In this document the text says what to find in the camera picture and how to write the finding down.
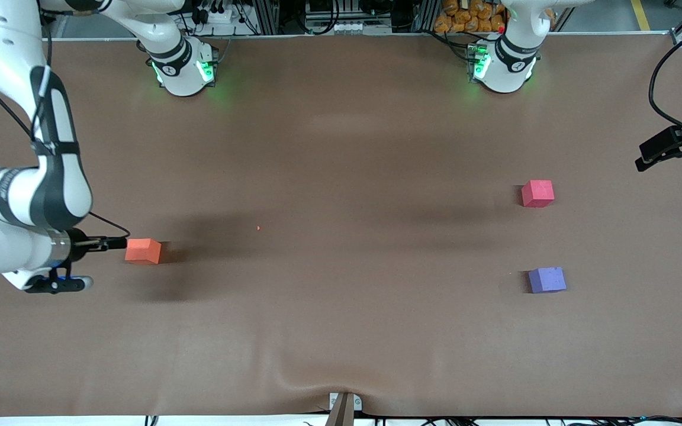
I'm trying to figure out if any orange foam block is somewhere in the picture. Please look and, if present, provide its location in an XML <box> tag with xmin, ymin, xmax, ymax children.
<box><xmin>125</xmin><ymin>238</ymin><xmax>163</xmax><ymax>264</ymax></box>

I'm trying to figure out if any red foam block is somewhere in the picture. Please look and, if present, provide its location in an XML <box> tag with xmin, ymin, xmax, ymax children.
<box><xmin>521</xmin><ymin>179</ymin><xmax>555</xmax><ymax>208</ymax></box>

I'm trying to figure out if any purple foam block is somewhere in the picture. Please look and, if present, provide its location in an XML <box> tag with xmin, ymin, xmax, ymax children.
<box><xmin>527</xmin><ymin>266</ymin><xmax>568</xmax><ymax>295</ymax></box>

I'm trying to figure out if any pile of orange bags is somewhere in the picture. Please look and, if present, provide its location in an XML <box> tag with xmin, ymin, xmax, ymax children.
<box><xmin>433</xmin><ymin>0</ymin><xmax>507</xmax><ymax>34</ymax></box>

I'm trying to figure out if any brown table cloth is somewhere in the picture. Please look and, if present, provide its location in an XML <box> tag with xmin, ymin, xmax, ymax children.
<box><xmin>0</xmin><ymin>33</ymin><xmax>682</xmax><ymax>418</ymax></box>

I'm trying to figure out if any white power strip with plugs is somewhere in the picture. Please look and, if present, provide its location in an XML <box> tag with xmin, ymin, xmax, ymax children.
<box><xmin>190</xmin><ymin>0</ymin><xmax>238</xmax><ymax>25</ymax></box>

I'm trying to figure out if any aluminium frame post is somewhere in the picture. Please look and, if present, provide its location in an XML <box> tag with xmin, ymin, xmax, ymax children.
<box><xmin>254</xmin><ymin>0</ymin><xmax>281</xmax><ymax>36</ymax></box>

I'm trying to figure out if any metal clamp bracket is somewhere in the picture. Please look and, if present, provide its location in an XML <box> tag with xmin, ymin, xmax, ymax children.
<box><xmin>324</xmin><ymin>392</ymin><xmax>363</xmax><ymax>426</ymax></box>

